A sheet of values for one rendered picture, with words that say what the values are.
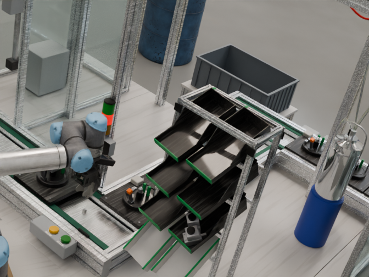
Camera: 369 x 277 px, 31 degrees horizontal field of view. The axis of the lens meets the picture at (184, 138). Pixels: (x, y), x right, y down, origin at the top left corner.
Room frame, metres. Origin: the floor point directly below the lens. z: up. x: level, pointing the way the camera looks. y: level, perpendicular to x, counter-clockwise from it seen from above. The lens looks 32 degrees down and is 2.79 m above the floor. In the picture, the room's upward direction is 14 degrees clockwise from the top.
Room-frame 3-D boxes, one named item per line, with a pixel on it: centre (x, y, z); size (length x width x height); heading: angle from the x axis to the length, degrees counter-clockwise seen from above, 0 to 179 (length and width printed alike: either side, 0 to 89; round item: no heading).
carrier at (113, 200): (2.31, 0.13, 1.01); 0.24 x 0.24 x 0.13; 58
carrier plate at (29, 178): (2.32, 0.52, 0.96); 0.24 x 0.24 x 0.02; 58
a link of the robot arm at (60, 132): (1.86, 0.38, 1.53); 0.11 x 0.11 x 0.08; 33
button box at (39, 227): (2.00, 0.42, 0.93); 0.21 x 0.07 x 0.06; 58
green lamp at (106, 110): (2.34, 0.34, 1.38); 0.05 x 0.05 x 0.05
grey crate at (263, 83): (4.22, -0.31, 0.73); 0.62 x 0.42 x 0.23; 58
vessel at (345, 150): (2.51, -0.69, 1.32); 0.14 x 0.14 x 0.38
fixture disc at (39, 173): (2.32, 0.52, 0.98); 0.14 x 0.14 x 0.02
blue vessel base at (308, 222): (2.51, -0.69, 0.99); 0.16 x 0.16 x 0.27
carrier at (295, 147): (3.14, -0.70, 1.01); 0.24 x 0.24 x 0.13; 58
